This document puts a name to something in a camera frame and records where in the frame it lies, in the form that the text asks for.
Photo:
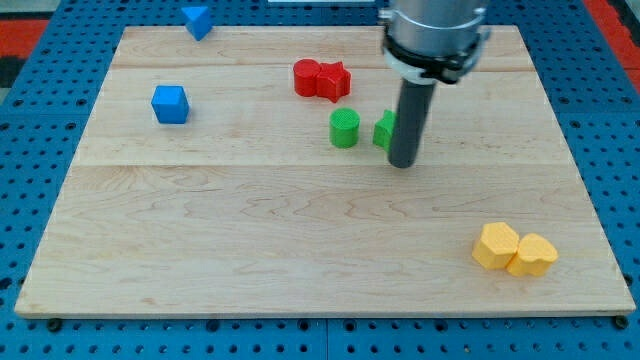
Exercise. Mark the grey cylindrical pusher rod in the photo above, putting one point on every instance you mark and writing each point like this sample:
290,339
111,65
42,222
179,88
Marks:
411,115

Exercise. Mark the green star block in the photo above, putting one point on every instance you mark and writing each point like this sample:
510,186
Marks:
383,130

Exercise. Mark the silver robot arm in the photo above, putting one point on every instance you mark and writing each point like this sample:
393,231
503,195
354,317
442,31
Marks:
427,42

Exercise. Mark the red star block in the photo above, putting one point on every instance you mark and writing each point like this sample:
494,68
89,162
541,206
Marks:
333,81

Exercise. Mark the green cylinder block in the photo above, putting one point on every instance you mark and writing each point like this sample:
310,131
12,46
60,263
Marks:
344,127

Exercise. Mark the red cylinder block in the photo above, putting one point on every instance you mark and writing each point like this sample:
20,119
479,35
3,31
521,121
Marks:
305,73

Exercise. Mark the yellow hexagon block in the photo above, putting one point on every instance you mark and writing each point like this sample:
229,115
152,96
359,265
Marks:
495,246

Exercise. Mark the wooden board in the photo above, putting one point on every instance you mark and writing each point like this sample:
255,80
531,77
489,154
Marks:
248,211

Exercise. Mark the yellow heart block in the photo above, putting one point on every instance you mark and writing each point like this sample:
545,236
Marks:
534,256

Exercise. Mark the blue triangular prism block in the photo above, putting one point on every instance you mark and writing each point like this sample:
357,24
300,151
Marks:
197,21

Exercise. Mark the blue cube block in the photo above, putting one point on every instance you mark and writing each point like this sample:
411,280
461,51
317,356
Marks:
170,104

